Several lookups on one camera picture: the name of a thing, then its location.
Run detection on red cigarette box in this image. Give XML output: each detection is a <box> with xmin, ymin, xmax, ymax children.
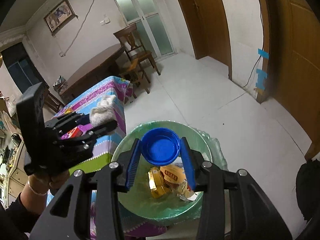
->
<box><xmin>66</xmin><ymin>125</ymin><xmax>86</xmax><ymax>139</ymax></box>

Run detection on grey cloth ball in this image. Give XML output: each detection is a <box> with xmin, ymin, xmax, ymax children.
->
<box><xmin>89</xmin><ymin>95</ymin><xmax>117</xmax><ymax>127</ymax></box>

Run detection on orange medicine box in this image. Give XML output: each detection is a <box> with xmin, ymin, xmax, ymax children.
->
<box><xmin>160</xmin><ymin>164</ymin><xmax>178</xmax><ymax>190</ymax></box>

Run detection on gold foil wrapper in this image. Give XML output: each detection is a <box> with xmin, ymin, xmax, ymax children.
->
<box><xmin>148</xmin><ymin>167</ymin><xmax>171</xmax><ymax>199</ymax></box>

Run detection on blue bottle cap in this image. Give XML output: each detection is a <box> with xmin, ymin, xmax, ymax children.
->
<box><xmin>141</xmin><ymin>128</ymin><xmax>181</xmax><ymax>166</ymax></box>

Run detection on person left forearm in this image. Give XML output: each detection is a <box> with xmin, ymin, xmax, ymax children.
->
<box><xmin>1</xmin><ymin>183</ymin><xmax>49</xmax><ymax>239</ymax></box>

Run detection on green trash bin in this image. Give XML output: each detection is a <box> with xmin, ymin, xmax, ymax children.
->
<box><xmin>112</xmin><ymin>121</ymin><xmax>227</xmax><ymax>230</ymax></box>

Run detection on person left hand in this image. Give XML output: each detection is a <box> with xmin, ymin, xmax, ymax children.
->
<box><xmin>28</xmin><ymin>171</ymin><xmax>70</xmax><ymax>196</ymax></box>

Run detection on floral striped tablecloth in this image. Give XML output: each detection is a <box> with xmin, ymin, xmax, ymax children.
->
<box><xmin>46</xmin><ymin>75</ymin><xmax>167</xmax><ymax>240</ymax></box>

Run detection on small wooden stool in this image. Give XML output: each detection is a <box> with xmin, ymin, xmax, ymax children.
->
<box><xmin>119</xmin><ymin>59</ymin><xmax>150</xmax><ymax>94</ymax></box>

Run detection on dark wooden table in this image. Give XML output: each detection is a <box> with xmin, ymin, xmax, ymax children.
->
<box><xmin>60</xmin><ymin>43</ymin><xmax>125</xmax><ymax>103</ymax></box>

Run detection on dark window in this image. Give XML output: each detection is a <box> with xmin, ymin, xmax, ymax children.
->
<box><xmin>1</xmin><ymin>42</ymin><xmax>49</xmax><ymax>93</ymax></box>

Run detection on wooden chair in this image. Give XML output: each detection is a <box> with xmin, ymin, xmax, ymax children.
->
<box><xmin>113</xmin><ymin>23</ymin><xmax>161</xmax><ymax>75</ymax></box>

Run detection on blue tape pieces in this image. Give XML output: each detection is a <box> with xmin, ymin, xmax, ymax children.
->
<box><xmin>255</xmin><ymin>49</ymin><xmax>270</xmax><ymax>91</ymax></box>

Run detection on frosted glass door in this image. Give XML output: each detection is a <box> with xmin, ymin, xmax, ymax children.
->
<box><xmin>115</xmin><ymin>0</ymin><xmax>174</xmax><ymax>59</ymax></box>

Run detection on brown wooden door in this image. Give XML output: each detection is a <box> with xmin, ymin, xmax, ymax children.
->
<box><xmin>178</xmin><ymin>0</ymin><xmax>232</xmax><ymax>80</ymax></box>

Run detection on framed wall picture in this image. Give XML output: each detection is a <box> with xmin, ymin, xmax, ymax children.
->
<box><xmin>44</xmin><ymin>0</ymin><xmax>78</xmax><ymax>36</ymax></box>

